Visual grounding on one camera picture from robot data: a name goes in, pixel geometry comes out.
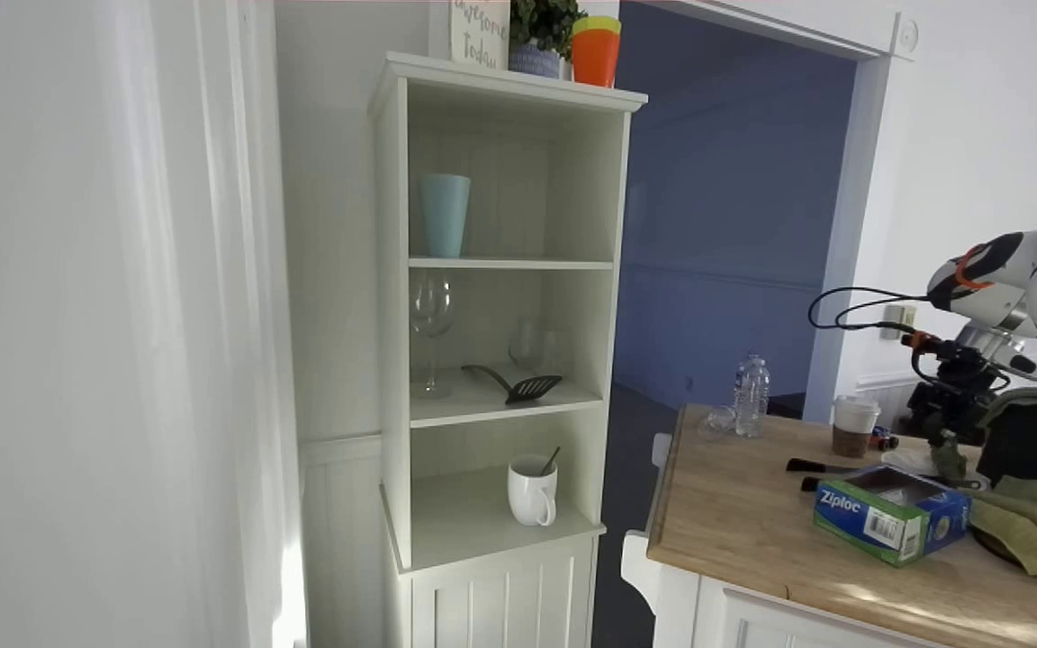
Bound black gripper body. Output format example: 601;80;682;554
905;331;1032;463

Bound black tongs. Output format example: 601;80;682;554
785;456;866;494

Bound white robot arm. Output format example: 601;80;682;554
906;229;1037;463

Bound white counter cabinet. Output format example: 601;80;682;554
620;534;1037;648

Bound black bag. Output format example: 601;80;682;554
979;403;1037;483

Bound blue green Ziploc box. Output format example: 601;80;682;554
812;463;971;565

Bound clear plastic bottle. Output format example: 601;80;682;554
734;357;769;434

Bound white mug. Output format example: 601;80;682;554
508;462;559;525

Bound white shelf cabinet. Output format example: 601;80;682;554
372;52;643;648

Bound orange cup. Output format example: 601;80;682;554
574;15;623;86

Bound wine glass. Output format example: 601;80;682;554
410;272;454;399

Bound light blue cup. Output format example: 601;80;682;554
421;174;473;259

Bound potted plant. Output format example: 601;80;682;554
508;0;580;80

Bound white sign picture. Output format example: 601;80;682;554
449;0;512;69

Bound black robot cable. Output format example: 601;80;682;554
802;280;935;344

